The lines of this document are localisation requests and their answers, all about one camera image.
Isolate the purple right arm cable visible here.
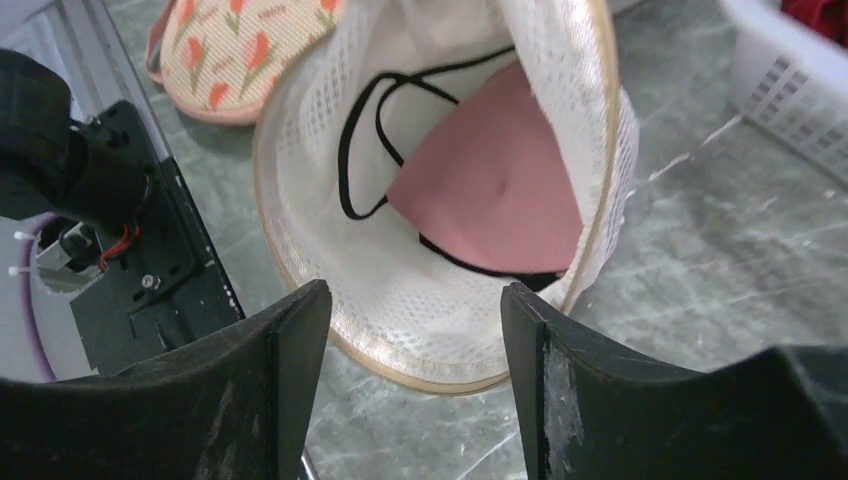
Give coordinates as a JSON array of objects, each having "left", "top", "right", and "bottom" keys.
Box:
[{"left": 18, "top": 213, "right": 61, "bottom": 384}]

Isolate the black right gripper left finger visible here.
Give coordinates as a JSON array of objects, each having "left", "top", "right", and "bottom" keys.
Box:
[{"left": 1, "top": 280, "right": 332, "bottom": 479}]

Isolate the beige-trimmed mesh laundry bag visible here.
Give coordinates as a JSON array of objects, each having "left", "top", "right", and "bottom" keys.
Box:
[{"left": 253, "top": 1, "right": 639, "bottom": 394}]

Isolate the pink black-strapped bra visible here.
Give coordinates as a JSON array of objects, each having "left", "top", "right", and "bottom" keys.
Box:
[{"left": 337, "top": 47, "right": 584, "bottom": 292}]

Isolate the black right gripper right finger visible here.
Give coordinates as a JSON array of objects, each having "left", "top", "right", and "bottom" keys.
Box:
[{"left": 500, "top": 283, "right": 847, "bottom": 479}]

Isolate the floral mesh laundry bag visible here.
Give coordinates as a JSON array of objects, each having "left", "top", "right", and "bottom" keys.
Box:
[{"left": 146, "top": 0, "right": 346, "bottom": 125}]

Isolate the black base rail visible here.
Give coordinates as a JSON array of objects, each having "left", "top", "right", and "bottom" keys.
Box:
[{"left": 70, "top": 100, "right": 245, "bottom": 375}]

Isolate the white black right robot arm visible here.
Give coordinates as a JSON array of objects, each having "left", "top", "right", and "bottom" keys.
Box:
[{"left": 1, "top": 50, "right": 847, "bottom": 479}]

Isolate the red bra in basket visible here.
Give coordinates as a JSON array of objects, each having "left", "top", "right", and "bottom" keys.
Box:
[{"left": 781, "top": 0, "right": 847, "bottom": 48}]

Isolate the white plastic basket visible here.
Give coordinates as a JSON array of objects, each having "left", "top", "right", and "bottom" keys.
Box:
[{"left": 720, "top": 0, "right": 847, "bottom": 186}]

